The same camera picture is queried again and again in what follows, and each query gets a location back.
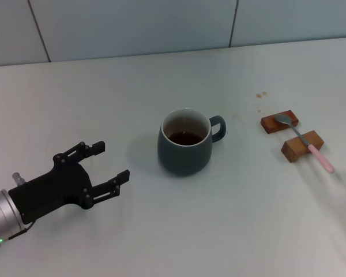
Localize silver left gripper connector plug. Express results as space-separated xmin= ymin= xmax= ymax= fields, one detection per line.
xmin=12 ymin=172 xmax=27 ymax=186

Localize grey ceramic mug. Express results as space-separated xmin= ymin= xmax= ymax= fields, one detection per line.
xmin=157 ymin=107 xmax=228 ymax=177

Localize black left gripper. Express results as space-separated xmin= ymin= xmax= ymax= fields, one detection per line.
xmin=7 ymin=140 xmax=131 ymax=226

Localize notched light wooden block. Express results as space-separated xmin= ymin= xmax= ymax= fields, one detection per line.
xmin=281 ymin=130 xmax=325 ymax=164

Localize dark coffee liquid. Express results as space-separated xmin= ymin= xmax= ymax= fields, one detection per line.
xmin=167 ymin=131 xmax=204 ymax=146

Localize pink handled metal spoon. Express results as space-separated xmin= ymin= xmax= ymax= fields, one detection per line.
xmin=274 ymin=114 xmax=335 ymax=174

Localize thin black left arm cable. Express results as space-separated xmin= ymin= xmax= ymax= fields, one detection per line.
xmin=8 ymin=220 xmax=36 ymax=240

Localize flat dark wooden block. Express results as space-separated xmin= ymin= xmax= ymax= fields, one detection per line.
xmin=259 ymin=109 xmax=300 ymax=135

